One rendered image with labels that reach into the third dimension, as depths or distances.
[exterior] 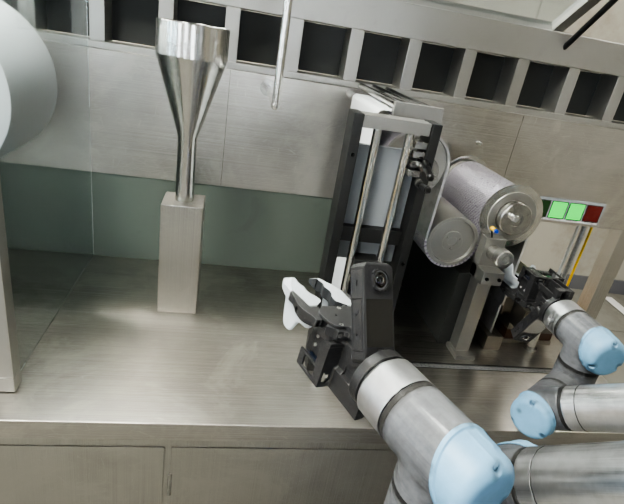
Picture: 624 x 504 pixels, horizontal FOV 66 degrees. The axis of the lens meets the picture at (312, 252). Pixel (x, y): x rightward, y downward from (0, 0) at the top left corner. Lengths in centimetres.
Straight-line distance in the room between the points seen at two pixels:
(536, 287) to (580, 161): 59
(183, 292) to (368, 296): 70
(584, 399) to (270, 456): 57
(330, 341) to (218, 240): 88
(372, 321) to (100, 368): 64
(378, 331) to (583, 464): 22
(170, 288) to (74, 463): 40
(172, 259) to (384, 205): 49
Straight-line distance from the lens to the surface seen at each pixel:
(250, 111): 130
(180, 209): 109
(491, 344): 132
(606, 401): 91
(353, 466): 108
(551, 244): 428
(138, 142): 134
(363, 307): 54
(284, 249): 142
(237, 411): 95
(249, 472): 105
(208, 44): 100
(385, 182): 93
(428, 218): 111
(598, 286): 213
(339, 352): 58
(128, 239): 143
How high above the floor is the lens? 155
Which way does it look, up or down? 24 degrees down
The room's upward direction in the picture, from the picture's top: 10 degrees clockwise
